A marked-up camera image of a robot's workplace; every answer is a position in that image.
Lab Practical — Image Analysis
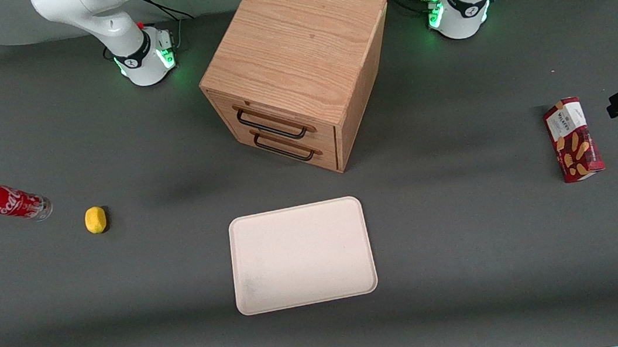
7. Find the cream rectangular tray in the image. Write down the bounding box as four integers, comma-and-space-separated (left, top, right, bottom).
224, 193, 382, 318

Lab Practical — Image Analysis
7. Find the red coke bottle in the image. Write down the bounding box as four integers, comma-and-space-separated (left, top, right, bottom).
0, 177, 55, 226

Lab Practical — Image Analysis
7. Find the yellow lemon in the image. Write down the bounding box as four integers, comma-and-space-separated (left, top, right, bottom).
83, 205, 110, 236

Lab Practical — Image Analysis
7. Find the black right arm base cable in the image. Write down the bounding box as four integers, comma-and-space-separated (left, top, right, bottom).
131, 0, 199, 57

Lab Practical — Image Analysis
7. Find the red tartan shortbread box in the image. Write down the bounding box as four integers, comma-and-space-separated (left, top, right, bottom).
540, 94, 608, 186

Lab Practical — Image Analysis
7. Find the black metal drawer handle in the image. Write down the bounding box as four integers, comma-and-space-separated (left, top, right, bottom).
235, 100, 311, 148
252, 125, 317, 168

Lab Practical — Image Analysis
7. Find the wooden drawer cabinet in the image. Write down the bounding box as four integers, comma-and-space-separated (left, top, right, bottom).
188, 0, 408, 190

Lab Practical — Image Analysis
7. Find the wooden drawer front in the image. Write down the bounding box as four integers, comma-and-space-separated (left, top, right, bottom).
207, 75, 339, 166
228, 113, 341, 185

